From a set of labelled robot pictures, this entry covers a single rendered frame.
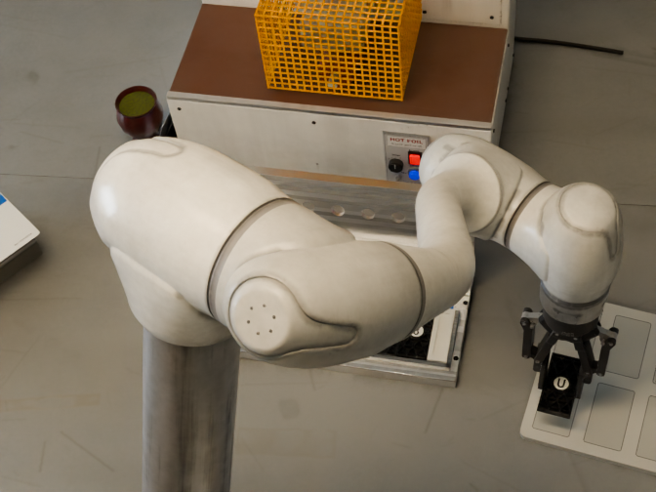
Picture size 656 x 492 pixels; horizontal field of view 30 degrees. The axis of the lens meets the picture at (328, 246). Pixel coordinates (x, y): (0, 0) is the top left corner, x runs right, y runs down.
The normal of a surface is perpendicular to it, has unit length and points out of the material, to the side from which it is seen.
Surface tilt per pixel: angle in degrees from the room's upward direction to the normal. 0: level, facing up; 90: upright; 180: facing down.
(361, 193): 78
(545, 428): 0
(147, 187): 23
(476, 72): 0
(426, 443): 0
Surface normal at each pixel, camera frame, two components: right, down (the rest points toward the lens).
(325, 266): 0.43, -0.63
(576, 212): -0.22, -0.39
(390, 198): -0.22, 0.67
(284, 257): 0.02, -0.83
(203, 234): -0.30, -0.12
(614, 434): -0.08, -0.58
